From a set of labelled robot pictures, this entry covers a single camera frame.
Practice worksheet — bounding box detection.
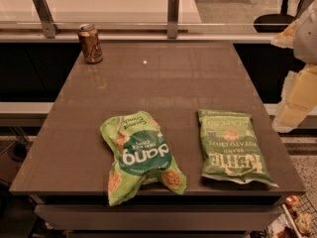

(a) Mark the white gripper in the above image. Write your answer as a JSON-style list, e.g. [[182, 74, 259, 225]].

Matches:
[[270, 1, 317, 133]]

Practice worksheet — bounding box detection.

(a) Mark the green Dang rice chip bag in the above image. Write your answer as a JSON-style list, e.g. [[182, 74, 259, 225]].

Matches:
[[100, 111, 187, 206]]

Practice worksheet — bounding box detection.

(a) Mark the green Kettle potato chip bag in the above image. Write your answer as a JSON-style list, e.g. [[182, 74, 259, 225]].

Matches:
[[198, 109, 277, 187]]

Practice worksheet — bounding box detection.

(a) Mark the orange soda can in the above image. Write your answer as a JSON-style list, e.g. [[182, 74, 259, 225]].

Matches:
[[78, 24, 103, 63]]

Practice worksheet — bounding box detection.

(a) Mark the black office chair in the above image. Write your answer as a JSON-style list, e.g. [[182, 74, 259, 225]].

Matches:
[[253, 0, 317, 34]]

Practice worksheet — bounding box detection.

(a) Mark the glass partition panel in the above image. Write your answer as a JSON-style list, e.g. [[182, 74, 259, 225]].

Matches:
[[0, 0, 317, 35]]

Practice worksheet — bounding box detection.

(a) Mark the middle metal glass bracket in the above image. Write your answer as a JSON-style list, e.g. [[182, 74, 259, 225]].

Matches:
[[167, 0, 179, 39]]

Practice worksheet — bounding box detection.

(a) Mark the metal glass bracket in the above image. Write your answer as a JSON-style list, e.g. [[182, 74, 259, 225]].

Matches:
[[32, 0, 58, 39], [167, 0, 179, 39]]

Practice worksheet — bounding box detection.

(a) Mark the wire basket with snacks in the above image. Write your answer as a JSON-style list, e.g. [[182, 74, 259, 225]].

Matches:
[[248, 195, 317, 238]]

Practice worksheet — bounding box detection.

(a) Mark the left metal glass bracket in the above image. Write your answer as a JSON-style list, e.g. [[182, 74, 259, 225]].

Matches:
[[32, 0, 58, 39]]

